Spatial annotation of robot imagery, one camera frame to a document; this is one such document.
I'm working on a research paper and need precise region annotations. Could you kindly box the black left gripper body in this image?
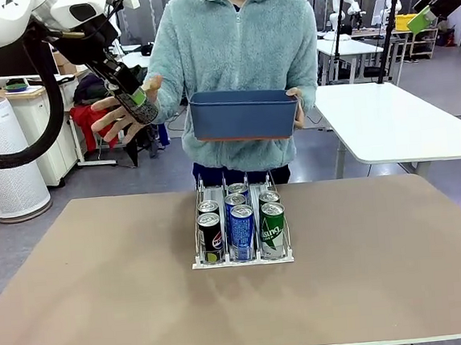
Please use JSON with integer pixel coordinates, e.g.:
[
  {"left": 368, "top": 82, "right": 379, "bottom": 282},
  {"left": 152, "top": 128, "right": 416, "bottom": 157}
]
[{"left": 86, "top": 53, "right": 144, "bottom": 99}]

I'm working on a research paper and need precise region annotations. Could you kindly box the black Pepsi can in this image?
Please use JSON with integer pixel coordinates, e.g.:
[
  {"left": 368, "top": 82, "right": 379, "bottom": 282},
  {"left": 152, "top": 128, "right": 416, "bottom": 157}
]
[
  {"left": 121, "top": 88, "right": 161, "bottom": 126},
  {"left": 196, "top": 212, "right": 225, "bottom": 264},
  {"left": 196, "top": 199, "right": 221, "bottom": 219}
]

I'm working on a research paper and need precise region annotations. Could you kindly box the blue basket with orange handles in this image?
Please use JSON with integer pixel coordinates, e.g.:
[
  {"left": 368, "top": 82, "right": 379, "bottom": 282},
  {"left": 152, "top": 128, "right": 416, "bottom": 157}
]
[{"left": 187, "top": 84, "right": 302, "bottom": 148}]

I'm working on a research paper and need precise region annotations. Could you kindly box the blue beverage can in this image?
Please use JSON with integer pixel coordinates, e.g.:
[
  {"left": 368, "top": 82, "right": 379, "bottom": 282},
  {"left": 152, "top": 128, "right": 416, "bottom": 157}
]
[
  {"left": 223, "top": 191, "right": 250, "bottom": 222},
  {"left": 227, "top": 182, "right": 249, "bottom": 198},
  {"left": 228, "top": 203, "right": 258, "bottom": 262}
]

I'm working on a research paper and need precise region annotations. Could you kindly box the teal sleeved right forearm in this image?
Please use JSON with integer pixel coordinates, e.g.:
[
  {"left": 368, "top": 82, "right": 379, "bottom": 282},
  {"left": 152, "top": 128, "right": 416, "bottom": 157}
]
[{"left": 146, "top": 69, "right": 193, "bottom": 126}]

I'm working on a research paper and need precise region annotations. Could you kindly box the teal sleeved left forearm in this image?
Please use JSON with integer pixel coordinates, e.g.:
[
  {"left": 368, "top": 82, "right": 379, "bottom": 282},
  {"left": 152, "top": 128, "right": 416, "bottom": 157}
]
[{"left": 291, "top": 51, "right": 324, "bottom": 105}]

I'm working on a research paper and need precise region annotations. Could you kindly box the green beverage can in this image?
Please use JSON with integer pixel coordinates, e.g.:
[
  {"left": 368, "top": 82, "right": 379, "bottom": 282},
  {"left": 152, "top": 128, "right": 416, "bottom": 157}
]
[
  {"left": 258, "top": 189, "right": 282, "bottom": 207},
  {"left": 259, "top": 201, "right": 290, "bottom": 259}
]

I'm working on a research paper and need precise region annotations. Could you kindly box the clear plastic can dispenser rack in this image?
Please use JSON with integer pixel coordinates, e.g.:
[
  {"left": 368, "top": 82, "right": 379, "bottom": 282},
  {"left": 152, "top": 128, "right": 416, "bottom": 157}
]
[{"left": 184, "top": 166, "right": 295, "bottom": 272}]

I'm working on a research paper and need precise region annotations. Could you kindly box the person's right hand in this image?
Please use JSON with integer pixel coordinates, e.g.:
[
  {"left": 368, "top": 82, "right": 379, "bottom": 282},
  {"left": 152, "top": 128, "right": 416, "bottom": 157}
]
[{"left": 86, "top": 73, "right": 171, "bottom": 150}]

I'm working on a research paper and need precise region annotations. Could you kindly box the person's left hand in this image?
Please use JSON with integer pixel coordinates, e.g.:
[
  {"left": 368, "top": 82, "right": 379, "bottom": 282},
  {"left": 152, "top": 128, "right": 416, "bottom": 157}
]
[{"left": 286, "top": 87, "right": 307, "bottom": 130}]

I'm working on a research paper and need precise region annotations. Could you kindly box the yellow plastic bin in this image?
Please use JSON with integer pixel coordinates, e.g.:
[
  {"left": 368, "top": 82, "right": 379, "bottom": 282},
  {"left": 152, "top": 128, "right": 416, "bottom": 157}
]
[{"left": 393, "top": 12, "right": 421, "bottom": 32}]

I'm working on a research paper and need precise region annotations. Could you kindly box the wooden shelf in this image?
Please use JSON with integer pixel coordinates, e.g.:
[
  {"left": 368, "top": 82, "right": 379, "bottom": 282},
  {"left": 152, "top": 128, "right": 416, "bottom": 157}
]
[{"left": 387, "top": 24, "right": 442, "bottom": 63}]

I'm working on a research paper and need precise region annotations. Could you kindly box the white background table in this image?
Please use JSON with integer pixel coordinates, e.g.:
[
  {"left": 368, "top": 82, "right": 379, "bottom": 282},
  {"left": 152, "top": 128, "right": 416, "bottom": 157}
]
[
  {"left": 315, "top": 33, "right": 387, "bottom": 87},
  {"left": 120, "top": 43, "right": 156, "bottom": 72}
]

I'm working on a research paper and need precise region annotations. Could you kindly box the gray coat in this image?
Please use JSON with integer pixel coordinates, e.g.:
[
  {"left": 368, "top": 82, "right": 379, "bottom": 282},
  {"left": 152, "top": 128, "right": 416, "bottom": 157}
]
[{"left": 71, "top": 72, "right": 109, "bottom": 110}]

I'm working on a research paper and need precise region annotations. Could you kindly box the black tripod stand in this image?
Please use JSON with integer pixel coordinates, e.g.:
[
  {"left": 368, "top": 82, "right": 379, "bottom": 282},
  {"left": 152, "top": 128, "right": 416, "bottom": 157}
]
[
  {"left": 369, "top": 0, "right": 409, "bottom": 84},
  {"left": 319, "top": 0, "right": 355, "bottom": 86}
]

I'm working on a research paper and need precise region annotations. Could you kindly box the red jacket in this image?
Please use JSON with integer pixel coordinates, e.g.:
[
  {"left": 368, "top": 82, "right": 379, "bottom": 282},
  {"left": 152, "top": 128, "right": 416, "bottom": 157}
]
[{"left": 69, "top": 105, "right": 103, "bottom": 154}]

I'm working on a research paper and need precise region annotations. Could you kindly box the black jacket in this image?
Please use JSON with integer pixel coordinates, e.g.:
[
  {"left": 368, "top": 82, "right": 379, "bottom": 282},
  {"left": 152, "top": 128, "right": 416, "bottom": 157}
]
[{"left": 117, "top": 61, "right": 162, "bottom": 169}]

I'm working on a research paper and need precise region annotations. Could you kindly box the blue garment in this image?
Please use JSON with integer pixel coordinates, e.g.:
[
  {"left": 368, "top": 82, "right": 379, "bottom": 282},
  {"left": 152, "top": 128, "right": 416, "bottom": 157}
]
[{"left": 157, "top": 123, "right": 172, "bottom": 150}]

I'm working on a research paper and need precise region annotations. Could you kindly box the brown cardboard box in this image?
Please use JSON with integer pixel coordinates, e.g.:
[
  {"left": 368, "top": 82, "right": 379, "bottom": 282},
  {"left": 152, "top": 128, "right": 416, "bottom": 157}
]
[
  {"left": 57, "top": 60, "right": 80, "bottom": 76},
  {"left": 52, "top": 48, "right": 75, "bottom": 67}
]

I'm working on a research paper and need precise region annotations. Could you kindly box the white desk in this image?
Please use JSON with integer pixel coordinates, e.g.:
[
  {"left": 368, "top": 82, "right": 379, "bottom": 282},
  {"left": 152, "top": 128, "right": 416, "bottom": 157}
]
[{"left": 3, "top": 70, "right": 99, "bottom": 191}]

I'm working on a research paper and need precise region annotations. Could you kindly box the green dish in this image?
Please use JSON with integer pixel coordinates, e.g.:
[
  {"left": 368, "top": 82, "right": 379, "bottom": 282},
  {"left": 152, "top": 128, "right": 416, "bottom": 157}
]
[{"left": 3, "top": 80, "right": 31, "bottom": 95}]

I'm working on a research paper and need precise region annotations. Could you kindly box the person in teal fleece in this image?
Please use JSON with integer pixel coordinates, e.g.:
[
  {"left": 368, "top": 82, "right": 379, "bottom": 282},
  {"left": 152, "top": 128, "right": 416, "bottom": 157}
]
[{"left": 140, "top": 0, "right": 331, "bottom": 195}]

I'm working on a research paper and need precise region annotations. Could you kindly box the black computer monitor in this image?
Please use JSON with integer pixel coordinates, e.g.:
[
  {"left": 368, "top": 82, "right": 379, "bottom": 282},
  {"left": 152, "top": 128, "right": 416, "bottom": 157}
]
[{"left": 0, "top": 46, "right": 60, "bottom": 80}]

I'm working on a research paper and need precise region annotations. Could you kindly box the white air purifier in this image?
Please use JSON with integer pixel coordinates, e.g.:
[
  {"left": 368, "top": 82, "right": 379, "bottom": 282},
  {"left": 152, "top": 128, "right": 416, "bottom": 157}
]
[{"left": 0, "top": 93, "right": 54, "bottom": 225}]

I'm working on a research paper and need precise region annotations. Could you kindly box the black left arm cable bundle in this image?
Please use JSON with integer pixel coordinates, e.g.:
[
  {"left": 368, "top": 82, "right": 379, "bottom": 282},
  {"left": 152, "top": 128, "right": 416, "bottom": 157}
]
[{"left": 0, "top": 17, "right": 72, "bottom": 169}]

